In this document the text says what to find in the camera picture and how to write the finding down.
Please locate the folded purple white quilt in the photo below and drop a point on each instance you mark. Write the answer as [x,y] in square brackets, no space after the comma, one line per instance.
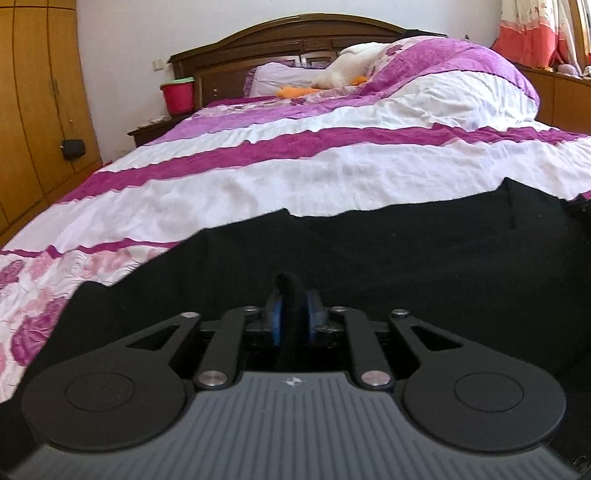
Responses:
[457,78]

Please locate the dark cloth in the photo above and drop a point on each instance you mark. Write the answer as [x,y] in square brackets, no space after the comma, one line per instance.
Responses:
[418,32]

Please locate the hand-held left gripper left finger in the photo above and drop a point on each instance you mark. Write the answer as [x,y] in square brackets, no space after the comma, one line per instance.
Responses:
[275,325]

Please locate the red and pink curtain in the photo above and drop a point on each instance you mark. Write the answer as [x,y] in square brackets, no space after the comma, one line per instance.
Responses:
[538,30]

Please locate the lavender pillow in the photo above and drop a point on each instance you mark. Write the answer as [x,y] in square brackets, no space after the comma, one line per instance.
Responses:
[281,78]

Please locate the white plush duck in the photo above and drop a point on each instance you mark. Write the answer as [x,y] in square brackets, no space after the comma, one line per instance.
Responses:
[344,69]

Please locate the black garment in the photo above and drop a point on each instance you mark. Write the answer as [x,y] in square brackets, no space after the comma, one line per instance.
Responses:
[415,258]

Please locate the red bucket with green rim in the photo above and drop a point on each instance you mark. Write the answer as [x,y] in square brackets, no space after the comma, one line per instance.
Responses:
[178,97]

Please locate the white wall switch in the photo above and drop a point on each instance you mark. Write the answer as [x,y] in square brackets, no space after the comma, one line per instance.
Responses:
[157,64]

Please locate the small black pouch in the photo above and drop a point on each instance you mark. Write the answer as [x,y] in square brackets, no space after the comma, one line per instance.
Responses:
[73,148]

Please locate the dark wooden nightstand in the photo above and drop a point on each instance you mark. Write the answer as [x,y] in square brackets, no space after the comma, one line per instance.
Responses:
[152,130]

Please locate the wooden window cabinet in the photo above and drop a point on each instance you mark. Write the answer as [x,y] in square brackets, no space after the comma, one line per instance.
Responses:
[565,99]

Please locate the wooden wardrobe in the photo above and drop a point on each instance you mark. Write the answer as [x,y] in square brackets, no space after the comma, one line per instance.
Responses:
[37,106]

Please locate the purple white striped bedspread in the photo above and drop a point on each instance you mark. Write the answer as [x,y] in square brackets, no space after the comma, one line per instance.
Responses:
[258,184]

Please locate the dark wooden headboard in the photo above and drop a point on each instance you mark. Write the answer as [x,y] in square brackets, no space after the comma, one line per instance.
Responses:
[258,50]

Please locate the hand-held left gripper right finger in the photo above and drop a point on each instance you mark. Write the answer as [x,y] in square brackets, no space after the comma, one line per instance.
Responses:
[312,321]

